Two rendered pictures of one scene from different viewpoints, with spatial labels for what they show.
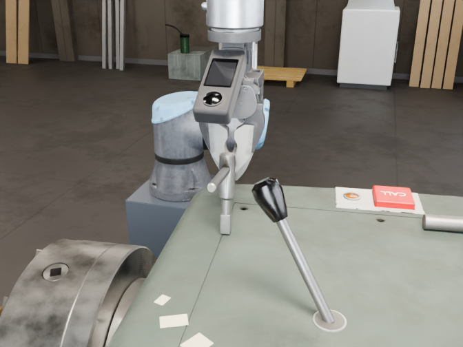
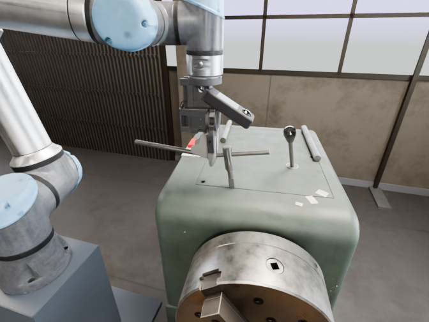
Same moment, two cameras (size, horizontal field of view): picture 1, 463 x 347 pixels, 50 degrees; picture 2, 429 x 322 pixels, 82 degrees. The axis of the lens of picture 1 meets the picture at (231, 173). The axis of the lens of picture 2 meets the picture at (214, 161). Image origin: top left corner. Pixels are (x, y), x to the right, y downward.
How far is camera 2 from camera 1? 0.85 m
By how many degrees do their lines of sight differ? 79
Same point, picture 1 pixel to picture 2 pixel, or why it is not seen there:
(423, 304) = (274, 150)
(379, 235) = not seen: hidden behind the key
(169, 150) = (39, 234)
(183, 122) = (39, 200)
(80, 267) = (268, 251)
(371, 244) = not seen: hidden behind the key
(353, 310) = (283, 161)
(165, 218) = (74, 284)
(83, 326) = (304, 253)
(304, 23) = not seen: outside the picture
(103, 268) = (266, 239)
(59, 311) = (301, 263)
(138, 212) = (49, 310)
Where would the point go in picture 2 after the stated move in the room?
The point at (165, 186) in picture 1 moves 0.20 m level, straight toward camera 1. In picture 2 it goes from (52, 266) to (141, 255)
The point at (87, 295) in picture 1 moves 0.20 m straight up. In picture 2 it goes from (288, 246) to (306, 159)
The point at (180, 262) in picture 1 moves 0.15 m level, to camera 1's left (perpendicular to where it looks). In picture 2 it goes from (265, 200) to (279, 250)
